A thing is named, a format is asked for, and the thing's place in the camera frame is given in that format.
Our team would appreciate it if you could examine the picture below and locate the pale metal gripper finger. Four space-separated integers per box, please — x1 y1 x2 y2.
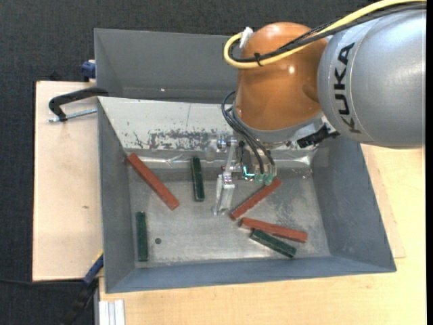
219 177 237 216
211 173 225 216

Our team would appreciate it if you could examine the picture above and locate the dark green flat block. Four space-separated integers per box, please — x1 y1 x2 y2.
190 156 206 202
249 228 298 259
135 211 150 263

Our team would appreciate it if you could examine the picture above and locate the red-brown flat block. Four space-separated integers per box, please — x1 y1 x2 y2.
127 152 181 211
239 217 309 244
229 177 283 221

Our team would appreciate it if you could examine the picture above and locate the grey metal bin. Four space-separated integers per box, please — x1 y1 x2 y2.
93 28 397 294

